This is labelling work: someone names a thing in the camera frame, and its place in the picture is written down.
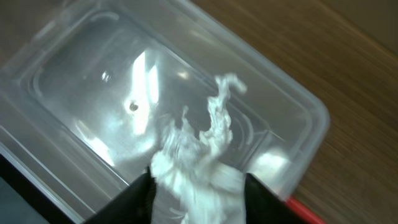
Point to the red plastic tray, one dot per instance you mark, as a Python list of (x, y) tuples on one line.
[(302, 211)]

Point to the black plastic bin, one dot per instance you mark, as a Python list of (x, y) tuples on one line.
[(22, 202)]

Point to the clear plastic bin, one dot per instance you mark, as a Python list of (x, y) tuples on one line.
[(82, 104)]

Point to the white tissue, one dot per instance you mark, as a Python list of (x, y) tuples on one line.
[(193, 186)]

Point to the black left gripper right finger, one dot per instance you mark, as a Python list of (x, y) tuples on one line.
[(263, 207)]

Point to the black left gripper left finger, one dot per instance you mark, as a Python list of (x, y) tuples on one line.
[(134, 205)]

